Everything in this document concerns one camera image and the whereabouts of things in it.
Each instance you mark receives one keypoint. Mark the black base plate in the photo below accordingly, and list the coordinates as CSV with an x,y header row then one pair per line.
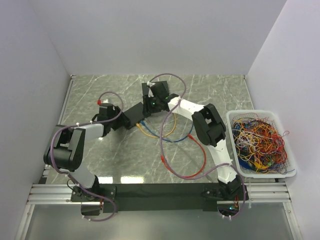
x,y
154,197

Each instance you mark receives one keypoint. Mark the aluminium rail frame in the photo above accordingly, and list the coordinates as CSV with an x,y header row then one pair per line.
x,y
266,215

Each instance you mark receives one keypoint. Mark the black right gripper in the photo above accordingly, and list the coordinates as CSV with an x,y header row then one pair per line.
x,y
147,110

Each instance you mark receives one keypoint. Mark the black Mercury network switch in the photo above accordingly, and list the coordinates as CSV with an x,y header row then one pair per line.
x,y
145,88

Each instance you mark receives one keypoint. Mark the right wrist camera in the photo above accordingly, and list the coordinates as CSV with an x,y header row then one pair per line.
x,y
150,85

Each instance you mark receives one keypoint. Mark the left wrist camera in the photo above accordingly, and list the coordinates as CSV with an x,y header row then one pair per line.
x,y
103,101

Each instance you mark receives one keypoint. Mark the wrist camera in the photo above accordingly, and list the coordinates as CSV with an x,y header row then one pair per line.
x,y
150,85
103,101

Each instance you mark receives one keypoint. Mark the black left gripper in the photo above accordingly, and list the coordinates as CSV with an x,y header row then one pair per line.
x,y
122,119

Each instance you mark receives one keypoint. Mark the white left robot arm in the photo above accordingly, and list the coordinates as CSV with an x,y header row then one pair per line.
x,y
65,149

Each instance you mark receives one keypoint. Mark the black TP-Link network switch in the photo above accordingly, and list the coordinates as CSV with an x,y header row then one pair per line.
x,y
134,115

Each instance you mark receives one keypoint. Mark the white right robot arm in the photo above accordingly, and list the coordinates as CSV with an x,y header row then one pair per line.
x,y
209,127

